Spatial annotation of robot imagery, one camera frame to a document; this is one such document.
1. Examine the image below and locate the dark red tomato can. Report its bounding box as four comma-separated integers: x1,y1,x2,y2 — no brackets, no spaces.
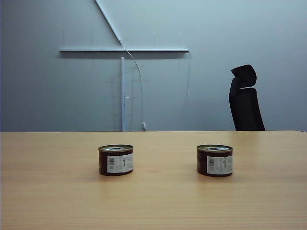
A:
98,144,134,177
196,144,234,178

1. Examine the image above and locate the black office chair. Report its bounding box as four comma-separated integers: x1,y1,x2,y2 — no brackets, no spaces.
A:
228,64,266,131

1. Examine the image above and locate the white vertical wall conduit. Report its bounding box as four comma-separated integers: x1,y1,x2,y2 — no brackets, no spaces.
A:
120,57,126,132

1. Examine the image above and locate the thin white hanging cable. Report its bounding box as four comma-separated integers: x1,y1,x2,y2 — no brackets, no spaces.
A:
121,41,147,131

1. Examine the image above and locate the white horizontal wall conduit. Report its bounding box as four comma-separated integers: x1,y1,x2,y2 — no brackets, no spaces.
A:
59,48,190,53

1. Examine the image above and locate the white diagonal wall conduit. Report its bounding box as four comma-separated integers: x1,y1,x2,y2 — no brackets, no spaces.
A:
94,0,123,44

